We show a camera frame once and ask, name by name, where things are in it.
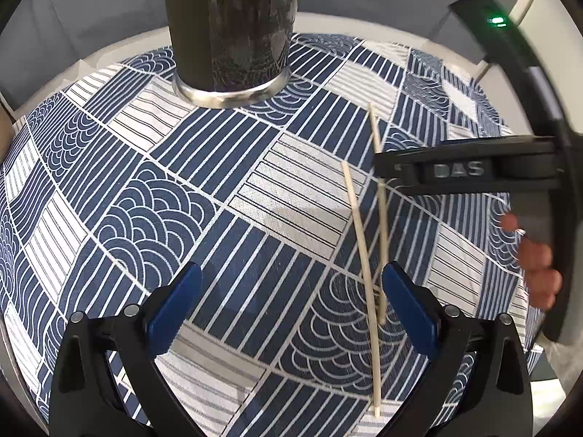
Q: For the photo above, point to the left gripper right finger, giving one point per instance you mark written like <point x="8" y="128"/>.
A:
<point x="476" y="382"/>

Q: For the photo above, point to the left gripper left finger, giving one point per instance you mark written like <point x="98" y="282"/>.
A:
<point x="84" y="398"/>

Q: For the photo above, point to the blue white patterned tablecloth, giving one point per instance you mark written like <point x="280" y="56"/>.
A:
<point x="112" y="184"/>

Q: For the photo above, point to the person right hand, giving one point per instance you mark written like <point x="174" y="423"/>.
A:
<point x="543" y="282"/>

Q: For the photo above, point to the black cylindrical utensil holder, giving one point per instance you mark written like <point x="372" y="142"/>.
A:
<point x="230" y="53"/>

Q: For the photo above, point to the wooden chopstick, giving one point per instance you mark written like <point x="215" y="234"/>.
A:
<point x="369" y="295"/>
<point x="383" y="222"/>

